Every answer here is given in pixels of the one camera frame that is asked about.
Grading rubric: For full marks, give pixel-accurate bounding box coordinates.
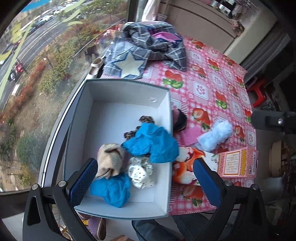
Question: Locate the light blue fluffy sock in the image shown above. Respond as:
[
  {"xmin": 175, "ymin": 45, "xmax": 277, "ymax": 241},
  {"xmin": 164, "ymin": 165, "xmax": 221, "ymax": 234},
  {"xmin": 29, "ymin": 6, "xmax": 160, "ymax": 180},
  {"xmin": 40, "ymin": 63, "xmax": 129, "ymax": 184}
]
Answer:
[{"xmin": 195, "ymin": 120, "xmax": 233, "ymax": 152}]

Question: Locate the blue cloth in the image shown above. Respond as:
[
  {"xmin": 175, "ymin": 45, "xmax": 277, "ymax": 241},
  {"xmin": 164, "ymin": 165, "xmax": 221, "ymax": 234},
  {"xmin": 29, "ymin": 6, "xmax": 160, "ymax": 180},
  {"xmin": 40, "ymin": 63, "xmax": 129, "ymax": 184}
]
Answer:
[
  {"xmin": 121, "ymin": 123, "xmax": 179, "ymax": 164},
  {"xmin": 89, "ymin": 173, "xmax": 130, "ymax": 208}
]

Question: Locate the beige sock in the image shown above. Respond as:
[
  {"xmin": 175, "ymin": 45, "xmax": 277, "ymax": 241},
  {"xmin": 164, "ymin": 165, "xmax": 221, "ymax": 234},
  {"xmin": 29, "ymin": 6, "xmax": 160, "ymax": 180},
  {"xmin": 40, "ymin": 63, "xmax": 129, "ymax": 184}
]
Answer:
[{"xmin": 96, "ymin": 143, "xmax": 125, "ymax": 179}]

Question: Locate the white polka dot cloth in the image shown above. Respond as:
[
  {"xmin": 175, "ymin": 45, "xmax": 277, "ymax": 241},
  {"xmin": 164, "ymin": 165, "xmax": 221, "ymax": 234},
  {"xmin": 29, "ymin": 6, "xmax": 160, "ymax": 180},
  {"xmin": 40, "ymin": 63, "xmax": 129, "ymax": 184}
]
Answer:
[{"xmin": 127, "ymin": 157, "xmax": 154, "ymax": 189}]

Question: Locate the red plastic stool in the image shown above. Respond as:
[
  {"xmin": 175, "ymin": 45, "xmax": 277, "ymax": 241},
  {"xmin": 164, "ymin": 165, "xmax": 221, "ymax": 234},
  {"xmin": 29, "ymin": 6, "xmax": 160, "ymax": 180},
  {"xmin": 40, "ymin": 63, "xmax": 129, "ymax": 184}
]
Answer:
[{"xmin": 247, "ymin": 78, "xmax": 267, "ymax": 108}]

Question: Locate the purple slipper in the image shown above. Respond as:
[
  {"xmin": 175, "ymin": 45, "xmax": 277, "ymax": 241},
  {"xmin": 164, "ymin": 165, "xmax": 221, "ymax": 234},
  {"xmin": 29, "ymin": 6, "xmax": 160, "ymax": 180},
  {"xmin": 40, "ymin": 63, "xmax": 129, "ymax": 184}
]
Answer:
[{"xmin": 77, "ymin": 212, "xmax": 106, "ymax": 240}]

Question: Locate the blue jeans leg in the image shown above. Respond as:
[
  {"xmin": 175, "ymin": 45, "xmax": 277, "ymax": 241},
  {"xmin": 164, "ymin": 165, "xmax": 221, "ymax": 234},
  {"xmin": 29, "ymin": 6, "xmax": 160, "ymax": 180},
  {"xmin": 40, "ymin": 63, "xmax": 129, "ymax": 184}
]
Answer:
[{"xmin": 132, "ymin": 213, "xmax": 208, "ymax": 240}]

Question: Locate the pink printed card box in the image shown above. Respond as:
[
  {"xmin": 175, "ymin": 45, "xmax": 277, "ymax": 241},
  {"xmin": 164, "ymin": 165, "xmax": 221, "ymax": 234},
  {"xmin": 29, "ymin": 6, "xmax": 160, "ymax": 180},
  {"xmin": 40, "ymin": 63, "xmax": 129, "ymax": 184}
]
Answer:
[{"xmin": 217, "ymin": 148, "xmax": 258, "ymax": 178}]

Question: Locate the pink strawberry tablecloth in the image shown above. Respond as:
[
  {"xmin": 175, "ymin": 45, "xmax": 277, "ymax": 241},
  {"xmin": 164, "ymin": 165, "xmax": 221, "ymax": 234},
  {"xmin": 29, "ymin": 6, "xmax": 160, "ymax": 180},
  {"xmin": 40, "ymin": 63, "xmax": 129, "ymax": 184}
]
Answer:
[{"xmin": 99, "ymin": 34, "xmax": 258, "ymax": 216}]

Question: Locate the pink sponge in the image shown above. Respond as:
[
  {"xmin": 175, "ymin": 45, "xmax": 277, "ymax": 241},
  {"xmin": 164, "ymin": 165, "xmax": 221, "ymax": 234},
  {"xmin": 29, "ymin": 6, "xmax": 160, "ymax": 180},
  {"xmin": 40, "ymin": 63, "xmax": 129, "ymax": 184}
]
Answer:
[{"xmin": 180, "ymin": 126, "xmax": 203, "ymax": 146}]

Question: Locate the leopard print cloth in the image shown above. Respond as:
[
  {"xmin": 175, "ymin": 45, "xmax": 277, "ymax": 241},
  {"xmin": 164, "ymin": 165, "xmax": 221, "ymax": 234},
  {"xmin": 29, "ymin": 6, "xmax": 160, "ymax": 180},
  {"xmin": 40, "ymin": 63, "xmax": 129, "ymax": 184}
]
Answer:
[{"xmin": 123, "ymin": 115, "xmax": 154, "ymax": 140}]

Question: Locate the white open storage box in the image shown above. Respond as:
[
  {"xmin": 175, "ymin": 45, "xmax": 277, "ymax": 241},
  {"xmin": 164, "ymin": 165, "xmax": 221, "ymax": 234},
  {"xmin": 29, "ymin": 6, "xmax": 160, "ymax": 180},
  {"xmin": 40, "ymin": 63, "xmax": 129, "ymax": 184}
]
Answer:
[{"xmin": 64, "ymin": 79, "xmax": 172, "ymax": 220}]

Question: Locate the grey plaid star blanket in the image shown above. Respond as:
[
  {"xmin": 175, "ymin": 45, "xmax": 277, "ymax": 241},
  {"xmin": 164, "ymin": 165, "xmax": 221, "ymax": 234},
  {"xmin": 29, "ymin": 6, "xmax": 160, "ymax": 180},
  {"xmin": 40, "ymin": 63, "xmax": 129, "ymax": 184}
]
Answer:
[{"xmin": 102, "ymin": 21, "xmax": 187, "ymax": 79}]

